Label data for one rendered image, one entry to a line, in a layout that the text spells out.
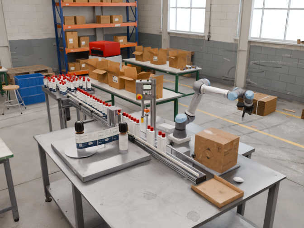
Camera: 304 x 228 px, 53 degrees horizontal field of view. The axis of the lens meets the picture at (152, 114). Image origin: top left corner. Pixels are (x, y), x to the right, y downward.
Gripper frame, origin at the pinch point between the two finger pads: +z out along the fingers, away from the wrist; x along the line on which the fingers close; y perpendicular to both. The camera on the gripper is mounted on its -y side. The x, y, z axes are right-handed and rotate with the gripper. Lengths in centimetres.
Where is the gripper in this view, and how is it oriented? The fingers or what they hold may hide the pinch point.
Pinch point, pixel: (244, 115)
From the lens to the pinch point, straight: 315.9
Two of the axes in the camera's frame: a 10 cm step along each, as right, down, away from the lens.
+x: 5.1, -7.3, 4.5
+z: 1.5, 5.9, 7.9
